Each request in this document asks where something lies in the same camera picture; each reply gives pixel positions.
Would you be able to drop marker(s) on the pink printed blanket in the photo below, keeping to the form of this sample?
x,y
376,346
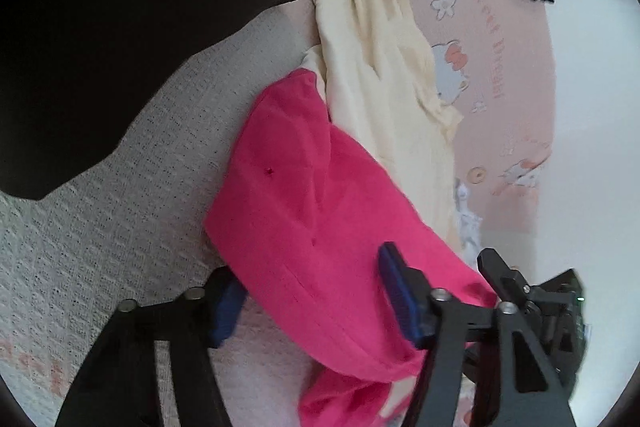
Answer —
x,y
125,232

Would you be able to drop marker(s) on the cream and pink shirt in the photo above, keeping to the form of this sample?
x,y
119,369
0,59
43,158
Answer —
x,y
310,207

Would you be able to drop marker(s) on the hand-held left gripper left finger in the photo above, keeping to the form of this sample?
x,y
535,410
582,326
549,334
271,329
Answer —
x,y
227,307

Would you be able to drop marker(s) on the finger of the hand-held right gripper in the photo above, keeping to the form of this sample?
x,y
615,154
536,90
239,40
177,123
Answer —
x,y
500,277

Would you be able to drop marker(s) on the black garment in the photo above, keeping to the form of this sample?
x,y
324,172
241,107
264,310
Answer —
x,y
125,32

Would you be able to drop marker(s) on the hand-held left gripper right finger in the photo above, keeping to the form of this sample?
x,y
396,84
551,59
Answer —
x,y
395,292

